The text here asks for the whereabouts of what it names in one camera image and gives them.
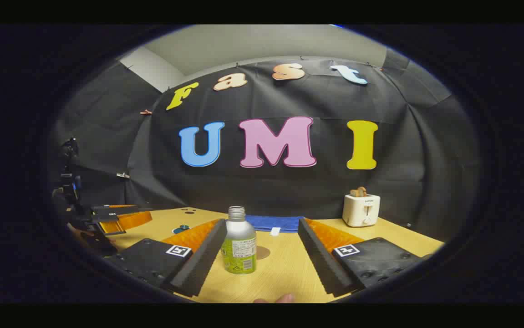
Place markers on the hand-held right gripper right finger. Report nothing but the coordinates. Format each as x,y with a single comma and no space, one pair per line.
323,264

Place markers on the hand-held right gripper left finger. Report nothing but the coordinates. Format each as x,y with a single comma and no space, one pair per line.
200,264

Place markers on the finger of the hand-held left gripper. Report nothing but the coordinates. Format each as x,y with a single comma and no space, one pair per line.
116,208
129,221

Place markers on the teal teacup lid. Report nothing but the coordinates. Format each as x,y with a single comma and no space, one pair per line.
181,227

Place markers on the silver green-label water bottle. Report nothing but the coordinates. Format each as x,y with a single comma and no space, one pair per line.
239,241

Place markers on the round brown coaster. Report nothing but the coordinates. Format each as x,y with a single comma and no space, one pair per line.
264,253

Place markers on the silver metal clip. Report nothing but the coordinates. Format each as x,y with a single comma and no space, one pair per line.
123,175

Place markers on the white toaster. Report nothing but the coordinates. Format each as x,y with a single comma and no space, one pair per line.
359,212

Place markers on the blue folded towel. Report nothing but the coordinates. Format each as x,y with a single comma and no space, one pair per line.
271,223

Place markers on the brown bread slice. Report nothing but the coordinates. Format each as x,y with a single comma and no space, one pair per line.
358,192

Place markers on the black backdrop cloth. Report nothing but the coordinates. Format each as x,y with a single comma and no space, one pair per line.
289,191

